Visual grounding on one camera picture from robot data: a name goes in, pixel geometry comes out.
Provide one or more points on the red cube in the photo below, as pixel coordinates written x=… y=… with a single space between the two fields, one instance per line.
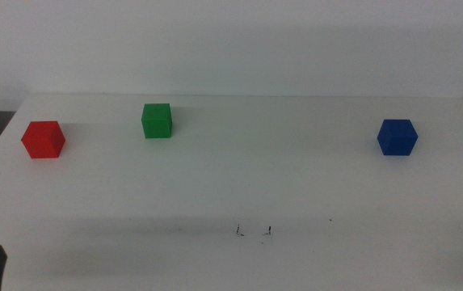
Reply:
x=42 y=141

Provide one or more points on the blue cube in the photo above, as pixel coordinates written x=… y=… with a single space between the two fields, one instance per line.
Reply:
x=396 y=138

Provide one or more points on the green cube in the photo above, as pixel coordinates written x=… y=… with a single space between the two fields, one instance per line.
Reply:
x=156 y=121

